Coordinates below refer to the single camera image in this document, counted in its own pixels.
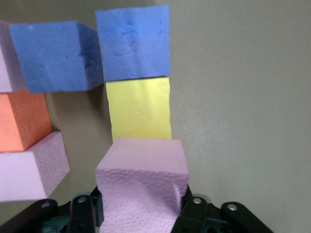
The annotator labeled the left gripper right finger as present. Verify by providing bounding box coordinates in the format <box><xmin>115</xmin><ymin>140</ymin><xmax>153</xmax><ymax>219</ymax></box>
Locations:
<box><xmin>173</xmin><ymin>184</ymin><xmax>270</xmax><ymax>233</ymax></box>

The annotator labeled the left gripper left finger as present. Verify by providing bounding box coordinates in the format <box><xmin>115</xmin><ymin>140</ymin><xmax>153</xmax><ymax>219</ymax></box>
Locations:
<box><xmin>0</xmin><ymin>186</ymin><xmax>104</xmax><ymax>233</ymax></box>

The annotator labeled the pink foam block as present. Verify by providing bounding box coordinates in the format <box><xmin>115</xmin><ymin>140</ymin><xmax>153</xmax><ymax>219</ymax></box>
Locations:
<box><xmin>0</xmin><ymin>131</ymin><xmax>70</xmax><ymax>203</ymax></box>
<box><xmin>0</xmin><ymin>19</ymin><xmax>26</xmax><ymax>93</ymax></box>
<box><xmin>94</xmin><ymin>137</ymin><xmax>190</xmax><ymax>233</ymax></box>

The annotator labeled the orange foam block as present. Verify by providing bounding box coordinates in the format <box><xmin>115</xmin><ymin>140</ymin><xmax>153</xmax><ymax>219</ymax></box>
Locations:
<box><xmin>0</xmin><ymin>89</ymin><xmax>53</xmax><ymax>153</ymax></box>

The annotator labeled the yellow foam block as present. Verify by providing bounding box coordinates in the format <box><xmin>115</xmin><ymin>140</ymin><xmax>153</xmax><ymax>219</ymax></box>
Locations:
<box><xmin>105</xmin><ymin>77</ymin><xmax>173</xmax><ymax>142</ymax></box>

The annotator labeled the purple foam block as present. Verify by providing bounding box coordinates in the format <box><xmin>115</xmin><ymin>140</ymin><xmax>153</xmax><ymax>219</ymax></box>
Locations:
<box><xmin>9</xmin><ymin>20</ymin><xmax>102</xmax><ymax>94</ymax></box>
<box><xmin>94</xmin><ymin>4</ymin><xmax>171</xmax><ymax>82</ymax></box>

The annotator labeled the brown table cover sheet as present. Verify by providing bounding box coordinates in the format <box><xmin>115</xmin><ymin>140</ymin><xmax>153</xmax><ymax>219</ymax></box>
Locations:
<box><xmin>0</xmin><ymin>0</ymin><xmax>311</xmax><ymax>233</ymax></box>

